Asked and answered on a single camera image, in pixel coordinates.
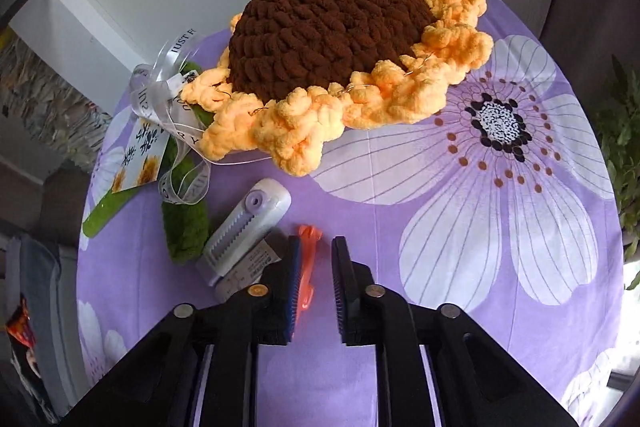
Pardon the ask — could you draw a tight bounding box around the orange snack packet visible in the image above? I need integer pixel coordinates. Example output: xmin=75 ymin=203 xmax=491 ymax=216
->
xmin=5 ymin=297 xmax=34 ymax=349

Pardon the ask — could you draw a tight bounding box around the crochet sunflower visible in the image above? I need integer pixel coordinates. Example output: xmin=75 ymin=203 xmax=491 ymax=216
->
xmin=82 ymin=0 xmax=496 ymax=265

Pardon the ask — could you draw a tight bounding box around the white sunflower gift tag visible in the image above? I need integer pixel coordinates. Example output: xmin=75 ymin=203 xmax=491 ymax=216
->
xmin=111 ymin=119 xmax=169 ymax=194

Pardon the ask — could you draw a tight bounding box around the white lilac correction tape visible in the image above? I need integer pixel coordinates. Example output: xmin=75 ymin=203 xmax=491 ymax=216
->
xmin=195 ymin=178 xmax=293 ymax=303

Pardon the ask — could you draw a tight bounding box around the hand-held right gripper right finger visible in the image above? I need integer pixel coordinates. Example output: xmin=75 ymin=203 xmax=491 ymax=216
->
xmin=331 ymin=235 xmax=581 ymax=427

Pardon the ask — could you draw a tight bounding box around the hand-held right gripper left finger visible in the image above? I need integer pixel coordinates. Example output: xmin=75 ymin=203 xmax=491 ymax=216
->
xmin=60 ymin=234 xmax=304 ymax=427

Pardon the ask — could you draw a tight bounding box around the purple floral tablecloth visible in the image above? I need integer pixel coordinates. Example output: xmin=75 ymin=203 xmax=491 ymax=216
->
xmin=75 ymin=0 xmax=632 ymax=427

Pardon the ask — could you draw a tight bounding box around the green potted plant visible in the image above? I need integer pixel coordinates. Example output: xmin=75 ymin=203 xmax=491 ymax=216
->
xmin=597 ymin=54 xmax=640 ymax=292

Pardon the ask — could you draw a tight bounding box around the grey chair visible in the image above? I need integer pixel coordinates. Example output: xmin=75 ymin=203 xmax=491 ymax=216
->
xmin=0 ymin=217 xmax=87 ymax=410

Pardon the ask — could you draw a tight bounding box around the white sheer ribbon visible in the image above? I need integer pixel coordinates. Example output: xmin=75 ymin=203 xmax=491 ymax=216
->
xmin=129 ymin=27 xmax=262 ymax=208

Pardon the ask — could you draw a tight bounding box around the tall pile of papers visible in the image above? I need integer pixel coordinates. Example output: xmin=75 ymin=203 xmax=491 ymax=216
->
xmin=0 ymin=34 xmax=114 ymax=168

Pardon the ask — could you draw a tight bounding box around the orange red pen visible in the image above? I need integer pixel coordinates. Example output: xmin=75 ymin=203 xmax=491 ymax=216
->
xmin=295 ymin=224 xmax=321 ymax=326

